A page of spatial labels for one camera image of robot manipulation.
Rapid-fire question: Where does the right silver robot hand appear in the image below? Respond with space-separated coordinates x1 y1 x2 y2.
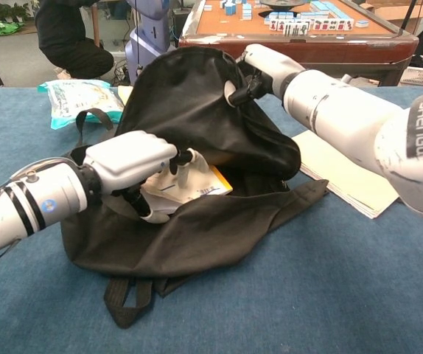
224 44 307 108

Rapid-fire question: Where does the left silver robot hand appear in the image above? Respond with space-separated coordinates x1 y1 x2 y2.
82 131 212 225

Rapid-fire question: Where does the black fabric backpack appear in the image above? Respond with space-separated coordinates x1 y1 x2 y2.
60 46 330 329

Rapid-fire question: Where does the white and yellow package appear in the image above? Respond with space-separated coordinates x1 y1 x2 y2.
139 164 234 215

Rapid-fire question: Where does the brown mahjong table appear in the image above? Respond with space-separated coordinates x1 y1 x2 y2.
178 0 420 88

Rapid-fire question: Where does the dark round dish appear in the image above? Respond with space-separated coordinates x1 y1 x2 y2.
261 0 307 9

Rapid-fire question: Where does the row of mahjong tiles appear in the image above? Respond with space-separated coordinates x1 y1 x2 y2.
268 18 355 36

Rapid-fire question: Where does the teal plastic snack packet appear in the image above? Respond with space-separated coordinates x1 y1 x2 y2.
37 79 125 130

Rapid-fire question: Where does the person in black clothes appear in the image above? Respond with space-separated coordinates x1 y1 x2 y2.
34 0 115 80

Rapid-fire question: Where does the beige spiral notebook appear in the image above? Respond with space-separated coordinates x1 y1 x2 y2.
291 129 400 220

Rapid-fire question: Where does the blue table carpet mat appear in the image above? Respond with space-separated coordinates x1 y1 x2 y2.
0 86 423 354

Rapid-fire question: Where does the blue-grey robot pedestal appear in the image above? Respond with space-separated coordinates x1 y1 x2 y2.
125 0 172 86

